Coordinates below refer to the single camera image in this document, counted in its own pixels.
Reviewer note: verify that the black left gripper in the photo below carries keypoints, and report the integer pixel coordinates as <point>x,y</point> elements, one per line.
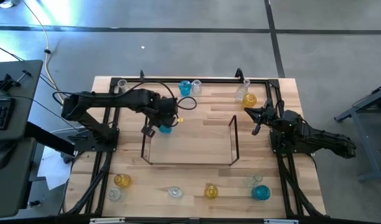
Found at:
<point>165,109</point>

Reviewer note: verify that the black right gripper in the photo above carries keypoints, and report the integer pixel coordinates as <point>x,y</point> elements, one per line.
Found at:
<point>273,116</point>

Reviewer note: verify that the ribbed yellow glass vase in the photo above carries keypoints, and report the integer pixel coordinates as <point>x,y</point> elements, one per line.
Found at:
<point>249,100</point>

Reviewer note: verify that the tall embossed blue glass vase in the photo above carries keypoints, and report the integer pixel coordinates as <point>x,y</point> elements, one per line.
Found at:
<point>165,129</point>

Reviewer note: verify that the conical clear glass vase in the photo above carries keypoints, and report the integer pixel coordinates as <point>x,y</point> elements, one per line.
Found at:
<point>241,93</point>

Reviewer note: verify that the short blue glass vase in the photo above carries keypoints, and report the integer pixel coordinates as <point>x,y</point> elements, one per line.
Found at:
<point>185,88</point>

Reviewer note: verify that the short clear glass vase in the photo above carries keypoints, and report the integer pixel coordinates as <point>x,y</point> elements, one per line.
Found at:
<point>196,88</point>

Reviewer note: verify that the tall diamond-cut clear vase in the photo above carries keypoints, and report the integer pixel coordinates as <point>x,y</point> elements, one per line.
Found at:
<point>122,84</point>

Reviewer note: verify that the twisted clear glass vase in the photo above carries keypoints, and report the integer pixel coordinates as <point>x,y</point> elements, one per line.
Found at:
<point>253,181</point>

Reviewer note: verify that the round blue glass vase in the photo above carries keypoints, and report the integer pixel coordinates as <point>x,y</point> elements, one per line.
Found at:
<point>260,192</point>

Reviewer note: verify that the ribbed clear glass jar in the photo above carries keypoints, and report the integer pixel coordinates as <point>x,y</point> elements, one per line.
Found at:
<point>175,192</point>

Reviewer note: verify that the honeycomb yellow glass vase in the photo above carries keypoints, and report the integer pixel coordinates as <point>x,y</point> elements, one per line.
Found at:
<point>122,181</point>

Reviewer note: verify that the wide yellow glass jar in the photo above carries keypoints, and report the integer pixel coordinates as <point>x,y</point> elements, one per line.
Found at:
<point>211,192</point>

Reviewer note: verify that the round clear glass vase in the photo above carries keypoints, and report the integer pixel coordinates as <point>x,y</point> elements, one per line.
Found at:
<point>114,194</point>

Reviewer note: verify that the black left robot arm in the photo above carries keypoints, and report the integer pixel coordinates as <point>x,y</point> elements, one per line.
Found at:
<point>103,101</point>

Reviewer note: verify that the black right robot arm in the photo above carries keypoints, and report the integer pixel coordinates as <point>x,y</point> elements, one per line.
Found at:
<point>327,140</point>

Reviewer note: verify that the white paper sheet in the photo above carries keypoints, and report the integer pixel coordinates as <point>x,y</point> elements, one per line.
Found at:
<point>53,169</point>

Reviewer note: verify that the dark grey desk top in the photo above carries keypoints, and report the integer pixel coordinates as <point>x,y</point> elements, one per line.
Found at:
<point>25,93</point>
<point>13,193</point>

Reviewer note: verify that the black desk clamp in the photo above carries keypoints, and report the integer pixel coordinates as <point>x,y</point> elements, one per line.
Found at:
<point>7,83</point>

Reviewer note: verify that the black computer keyboard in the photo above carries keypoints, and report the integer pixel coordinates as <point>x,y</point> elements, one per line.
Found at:
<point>0,113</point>

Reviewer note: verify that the black computer mouse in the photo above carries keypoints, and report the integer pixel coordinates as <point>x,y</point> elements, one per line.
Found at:
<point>3,154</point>

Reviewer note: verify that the black upright frame bracket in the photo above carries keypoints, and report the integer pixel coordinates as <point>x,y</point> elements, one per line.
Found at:
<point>239,74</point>
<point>142,74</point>

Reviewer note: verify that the black aluminium table frame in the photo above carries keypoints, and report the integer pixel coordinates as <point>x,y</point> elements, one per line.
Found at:
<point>215,80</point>

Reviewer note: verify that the white table edge bracket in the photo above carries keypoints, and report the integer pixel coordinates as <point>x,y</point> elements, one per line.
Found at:
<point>106,221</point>
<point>280,221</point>

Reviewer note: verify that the grey metal table frame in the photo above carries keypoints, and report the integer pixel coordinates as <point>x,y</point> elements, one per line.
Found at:
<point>367,149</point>

